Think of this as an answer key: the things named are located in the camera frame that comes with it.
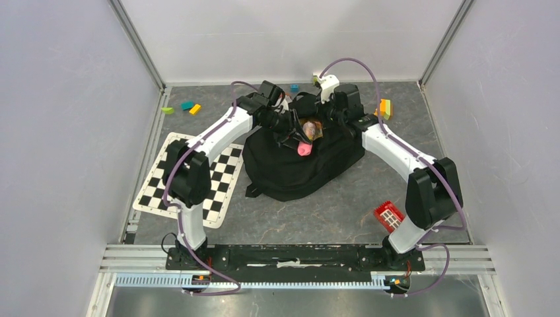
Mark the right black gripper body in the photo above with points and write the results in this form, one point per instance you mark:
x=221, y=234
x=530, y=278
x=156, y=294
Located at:
x=333, y=117

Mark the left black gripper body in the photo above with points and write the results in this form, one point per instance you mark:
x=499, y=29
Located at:
x=284, y=123

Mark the small orange spiral notebook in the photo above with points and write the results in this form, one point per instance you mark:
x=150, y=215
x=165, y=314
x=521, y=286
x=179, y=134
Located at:
x=312, y=129

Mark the pink capped marker tube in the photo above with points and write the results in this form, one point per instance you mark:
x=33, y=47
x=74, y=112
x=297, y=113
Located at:
x=304, y=147

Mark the black student backpack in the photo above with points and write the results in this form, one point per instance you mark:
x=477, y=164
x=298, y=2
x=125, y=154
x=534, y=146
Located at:
x=276, y=170

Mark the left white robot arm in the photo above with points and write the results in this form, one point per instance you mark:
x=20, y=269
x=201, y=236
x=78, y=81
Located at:
x=187, y=179

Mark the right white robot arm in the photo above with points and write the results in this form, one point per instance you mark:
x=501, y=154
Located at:
x=433, y=195

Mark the orange green block stack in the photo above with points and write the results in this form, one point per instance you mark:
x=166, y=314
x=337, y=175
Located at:
x=384, y=109

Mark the black white chessboard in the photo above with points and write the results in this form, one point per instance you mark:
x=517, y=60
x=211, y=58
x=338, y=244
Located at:
x=224, y=172

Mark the yellow orange block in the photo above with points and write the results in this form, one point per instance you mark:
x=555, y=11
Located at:
x=194, y=110

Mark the teal block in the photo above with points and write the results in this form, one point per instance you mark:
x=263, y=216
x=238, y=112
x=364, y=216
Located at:
x=188, y=105

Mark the red window toy brick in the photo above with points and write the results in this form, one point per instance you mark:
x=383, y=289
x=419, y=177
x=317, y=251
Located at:
x=389, y=216

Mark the green half round block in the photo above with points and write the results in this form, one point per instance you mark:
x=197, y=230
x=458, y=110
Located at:
x=167, y=110

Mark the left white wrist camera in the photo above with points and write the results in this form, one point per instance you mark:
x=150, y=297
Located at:
x=282, y=105

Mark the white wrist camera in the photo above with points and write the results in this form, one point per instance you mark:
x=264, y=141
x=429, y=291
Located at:
x=282, y=105
x=327, y=85

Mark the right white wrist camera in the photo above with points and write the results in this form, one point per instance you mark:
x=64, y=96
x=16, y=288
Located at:
x=327, y=85

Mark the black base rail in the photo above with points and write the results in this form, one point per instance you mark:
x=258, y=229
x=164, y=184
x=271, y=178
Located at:
x=291, y=264

